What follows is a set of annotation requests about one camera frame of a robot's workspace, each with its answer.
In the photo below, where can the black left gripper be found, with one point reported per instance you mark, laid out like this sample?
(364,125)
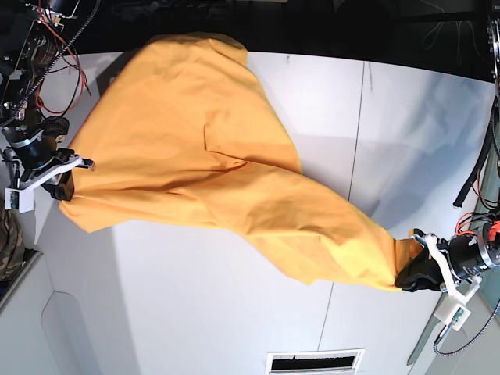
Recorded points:
(468,255)

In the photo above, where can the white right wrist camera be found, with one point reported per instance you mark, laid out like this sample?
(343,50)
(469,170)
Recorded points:
(19,194)

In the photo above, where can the white floor vent grille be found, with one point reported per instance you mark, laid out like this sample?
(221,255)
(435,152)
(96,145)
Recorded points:
(344,361)

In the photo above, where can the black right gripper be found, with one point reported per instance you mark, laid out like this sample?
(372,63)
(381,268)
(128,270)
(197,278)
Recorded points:
(32,151)

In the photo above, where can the camouflage fabric pile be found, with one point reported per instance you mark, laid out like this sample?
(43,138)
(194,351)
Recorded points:
(12,244)

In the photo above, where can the white right cabinet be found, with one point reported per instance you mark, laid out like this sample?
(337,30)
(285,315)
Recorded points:
(482,357)

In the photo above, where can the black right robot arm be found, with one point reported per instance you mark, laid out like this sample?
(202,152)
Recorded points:
(32,42)

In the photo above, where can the orange t-shirt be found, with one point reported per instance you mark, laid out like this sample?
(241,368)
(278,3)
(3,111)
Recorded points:
(185,135)

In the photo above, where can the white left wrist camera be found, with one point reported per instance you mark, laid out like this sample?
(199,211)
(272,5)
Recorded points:
(453,311)

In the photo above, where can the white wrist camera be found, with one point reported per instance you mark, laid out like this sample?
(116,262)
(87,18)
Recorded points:
(19,194)
(453,311)

